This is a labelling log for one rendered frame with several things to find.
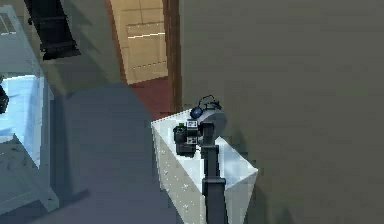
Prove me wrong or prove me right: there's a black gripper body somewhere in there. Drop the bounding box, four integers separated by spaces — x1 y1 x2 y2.
172 125 198 157

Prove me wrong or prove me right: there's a white chest of drawers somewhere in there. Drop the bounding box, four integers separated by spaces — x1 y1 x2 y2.
150 109 260 224

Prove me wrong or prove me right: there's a white desk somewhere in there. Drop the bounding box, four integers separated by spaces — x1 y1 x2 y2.
0 4 56 169

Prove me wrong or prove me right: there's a black cupboard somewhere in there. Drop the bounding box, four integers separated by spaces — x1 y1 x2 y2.
23 0 82 62

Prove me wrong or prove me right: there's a black object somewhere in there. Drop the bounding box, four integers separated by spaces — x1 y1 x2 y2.
0 75 10 115

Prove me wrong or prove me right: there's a brown door frame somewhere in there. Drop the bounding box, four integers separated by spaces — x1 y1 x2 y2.
104 0 183 115

